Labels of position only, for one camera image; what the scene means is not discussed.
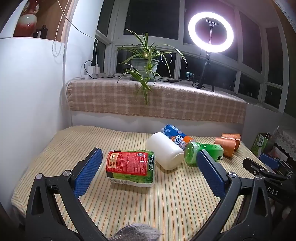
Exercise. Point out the red vase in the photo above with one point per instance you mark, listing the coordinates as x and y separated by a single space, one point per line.
27 23

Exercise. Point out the green paper box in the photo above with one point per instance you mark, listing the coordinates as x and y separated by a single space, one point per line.
261 144

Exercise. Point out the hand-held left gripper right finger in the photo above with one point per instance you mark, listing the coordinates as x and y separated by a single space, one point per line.
212 176

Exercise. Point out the green plastic bottle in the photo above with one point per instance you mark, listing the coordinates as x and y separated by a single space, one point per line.
194 154

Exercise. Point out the potted spider plant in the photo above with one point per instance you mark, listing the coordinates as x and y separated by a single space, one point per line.
144 67

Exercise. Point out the white power strip with chargers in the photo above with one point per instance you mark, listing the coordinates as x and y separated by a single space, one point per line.
92 69

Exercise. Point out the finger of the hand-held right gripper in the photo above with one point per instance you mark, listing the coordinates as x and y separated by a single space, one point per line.
254 167
269 161

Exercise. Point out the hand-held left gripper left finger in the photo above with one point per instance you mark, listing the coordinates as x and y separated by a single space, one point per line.
89 171

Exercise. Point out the grey knit cloth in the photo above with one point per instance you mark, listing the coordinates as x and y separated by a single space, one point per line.
136 233

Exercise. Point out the blue and orange drink bottle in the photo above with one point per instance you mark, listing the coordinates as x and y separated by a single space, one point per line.
175 135

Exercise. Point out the red and green food packet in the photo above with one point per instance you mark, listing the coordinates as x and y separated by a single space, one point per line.
129 166

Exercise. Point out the white window frame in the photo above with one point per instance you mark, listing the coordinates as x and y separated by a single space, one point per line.
111 41

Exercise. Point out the lace cloth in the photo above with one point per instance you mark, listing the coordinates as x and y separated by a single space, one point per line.
286 141

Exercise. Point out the striped table cloth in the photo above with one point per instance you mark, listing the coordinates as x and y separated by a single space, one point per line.
69 143

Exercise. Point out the white cup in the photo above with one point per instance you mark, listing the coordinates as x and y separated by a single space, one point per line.
165 150

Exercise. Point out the black tripod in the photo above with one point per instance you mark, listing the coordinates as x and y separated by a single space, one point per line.
205 69

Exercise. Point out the copper cup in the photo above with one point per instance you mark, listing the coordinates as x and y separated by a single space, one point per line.
232 137
225 147

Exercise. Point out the checked blanket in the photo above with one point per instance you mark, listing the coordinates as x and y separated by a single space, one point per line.
161 102

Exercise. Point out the dark bottle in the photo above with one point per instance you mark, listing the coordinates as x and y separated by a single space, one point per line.
42 31

